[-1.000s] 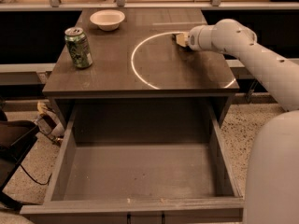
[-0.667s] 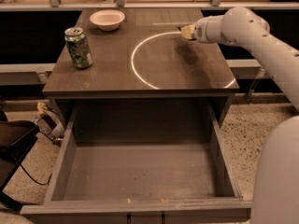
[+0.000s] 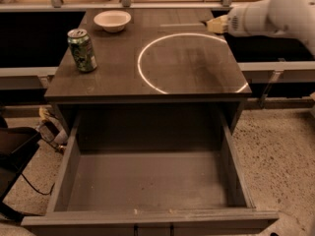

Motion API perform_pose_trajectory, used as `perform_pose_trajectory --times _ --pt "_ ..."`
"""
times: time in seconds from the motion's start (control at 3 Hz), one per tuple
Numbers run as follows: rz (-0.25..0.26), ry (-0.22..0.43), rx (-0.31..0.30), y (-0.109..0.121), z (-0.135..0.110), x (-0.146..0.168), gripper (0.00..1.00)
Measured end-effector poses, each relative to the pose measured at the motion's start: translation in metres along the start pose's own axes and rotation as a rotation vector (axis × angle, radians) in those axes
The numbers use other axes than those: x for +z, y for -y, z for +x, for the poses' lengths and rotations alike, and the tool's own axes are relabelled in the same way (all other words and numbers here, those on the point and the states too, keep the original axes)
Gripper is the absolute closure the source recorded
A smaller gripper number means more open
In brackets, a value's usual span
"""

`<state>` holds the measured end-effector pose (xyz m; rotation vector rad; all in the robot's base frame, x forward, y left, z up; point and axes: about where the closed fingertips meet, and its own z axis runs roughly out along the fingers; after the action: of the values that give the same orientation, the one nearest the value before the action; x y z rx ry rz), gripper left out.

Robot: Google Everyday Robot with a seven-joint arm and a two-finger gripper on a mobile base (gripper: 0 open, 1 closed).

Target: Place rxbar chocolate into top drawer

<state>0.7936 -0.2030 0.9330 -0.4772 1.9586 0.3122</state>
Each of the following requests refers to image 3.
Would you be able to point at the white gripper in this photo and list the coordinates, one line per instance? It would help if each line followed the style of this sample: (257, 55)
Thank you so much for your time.
(236, 24)

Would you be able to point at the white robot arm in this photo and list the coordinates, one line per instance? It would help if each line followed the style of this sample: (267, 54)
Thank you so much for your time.
(272, 18)

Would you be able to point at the grey cabinet with top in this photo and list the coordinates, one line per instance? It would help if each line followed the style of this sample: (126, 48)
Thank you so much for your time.
(163, 55)

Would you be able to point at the open grey top drawer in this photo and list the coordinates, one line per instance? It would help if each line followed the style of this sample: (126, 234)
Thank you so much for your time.
(150, 170)

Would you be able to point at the white ceramic bowl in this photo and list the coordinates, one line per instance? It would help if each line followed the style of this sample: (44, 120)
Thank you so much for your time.
(113, 20)

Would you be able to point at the green soda can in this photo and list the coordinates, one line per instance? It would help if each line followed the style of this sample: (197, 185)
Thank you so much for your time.
(82, 50)

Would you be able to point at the black chair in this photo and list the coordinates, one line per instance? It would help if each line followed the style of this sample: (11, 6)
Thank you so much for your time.
(17, 147)

